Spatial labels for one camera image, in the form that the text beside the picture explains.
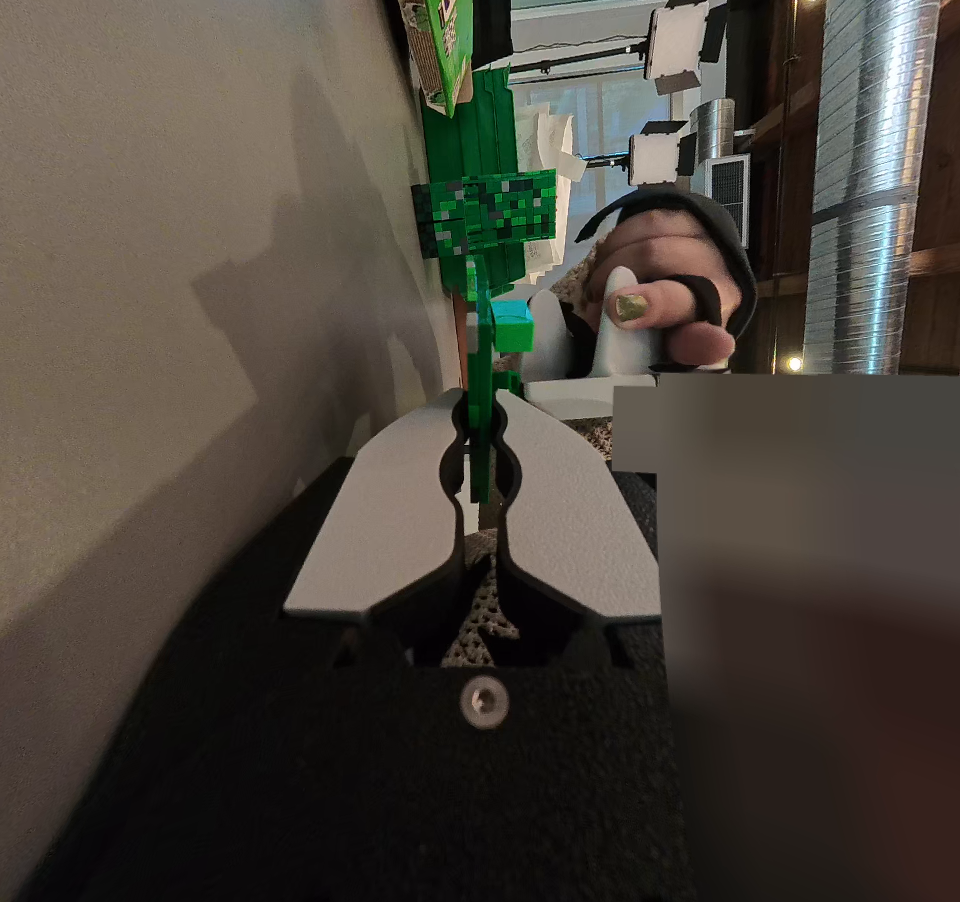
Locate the large studio light panel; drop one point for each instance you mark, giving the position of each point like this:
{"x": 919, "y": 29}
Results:
{"x": 679, "y": 43}

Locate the green lego plate assembly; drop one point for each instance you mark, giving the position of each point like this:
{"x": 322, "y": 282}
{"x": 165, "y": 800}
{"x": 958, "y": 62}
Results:
{"x": 480, "y": 377}

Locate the green lego set box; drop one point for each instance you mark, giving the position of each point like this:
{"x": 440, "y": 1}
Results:
{"x": 442, "y": 24}

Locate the black light stand pole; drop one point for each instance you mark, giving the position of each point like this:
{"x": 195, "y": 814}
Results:
{"x": 577, "y": 58}

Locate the small studio light panel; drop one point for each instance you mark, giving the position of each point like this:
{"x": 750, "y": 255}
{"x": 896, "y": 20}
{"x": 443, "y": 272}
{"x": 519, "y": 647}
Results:
{"x": 656, "y": 156}

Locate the white plastic bag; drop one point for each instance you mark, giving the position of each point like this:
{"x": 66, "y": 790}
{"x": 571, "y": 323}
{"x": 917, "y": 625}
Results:
{"x": 551, "y": 144}

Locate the small silver air duct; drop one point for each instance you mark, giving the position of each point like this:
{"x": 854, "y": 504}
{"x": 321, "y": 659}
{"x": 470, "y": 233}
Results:
{"x": 714, "y": 126}

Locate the round ceiling lamp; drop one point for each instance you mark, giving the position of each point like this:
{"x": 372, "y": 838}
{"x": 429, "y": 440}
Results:
{"x": 793, "y": 363}

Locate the white vent unit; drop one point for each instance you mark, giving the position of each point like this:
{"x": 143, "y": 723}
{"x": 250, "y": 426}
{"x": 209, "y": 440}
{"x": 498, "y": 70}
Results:
{"x": 729, "y": 189}

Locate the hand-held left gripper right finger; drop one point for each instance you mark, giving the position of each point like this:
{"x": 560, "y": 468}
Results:
{"x": 577, "y": 527}

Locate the large silver air duct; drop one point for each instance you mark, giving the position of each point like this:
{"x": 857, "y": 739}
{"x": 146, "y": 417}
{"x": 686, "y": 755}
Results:
{"x": 870, "y": 167}

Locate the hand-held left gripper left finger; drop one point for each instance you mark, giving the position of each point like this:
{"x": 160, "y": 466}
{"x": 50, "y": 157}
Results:
{"x": 375, "y": 527}

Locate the person's right hand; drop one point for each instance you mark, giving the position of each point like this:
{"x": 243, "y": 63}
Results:
{"x": 667, "y": 257}

